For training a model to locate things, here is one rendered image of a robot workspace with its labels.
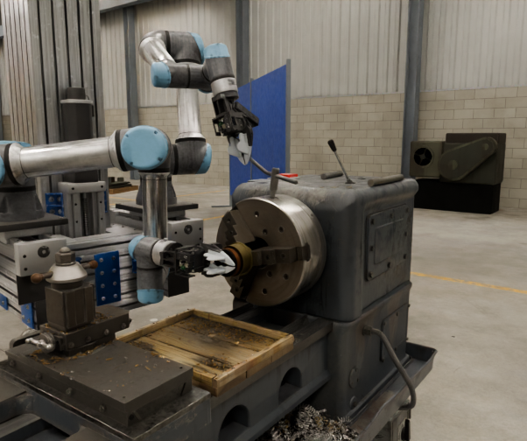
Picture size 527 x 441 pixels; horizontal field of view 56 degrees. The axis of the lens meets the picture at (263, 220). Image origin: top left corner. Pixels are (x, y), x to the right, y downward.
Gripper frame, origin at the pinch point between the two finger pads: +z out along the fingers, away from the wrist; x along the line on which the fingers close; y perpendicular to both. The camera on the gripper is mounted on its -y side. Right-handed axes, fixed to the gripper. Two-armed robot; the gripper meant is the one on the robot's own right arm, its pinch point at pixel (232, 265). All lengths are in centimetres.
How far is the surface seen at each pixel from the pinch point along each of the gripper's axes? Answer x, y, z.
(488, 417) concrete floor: -106, -162, 34
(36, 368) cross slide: -13, 48, -10
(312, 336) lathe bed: -21.8, -18.5, 13.4
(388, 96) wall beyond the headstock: 132, -1012, -395
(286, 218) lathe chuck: 11.1, -15.0, 6.2
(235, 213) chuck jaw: 11.2, -12.5, -9.8
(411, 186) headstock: 16, -79, 16
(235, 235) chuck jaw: 5.8, -7.6, -5.6
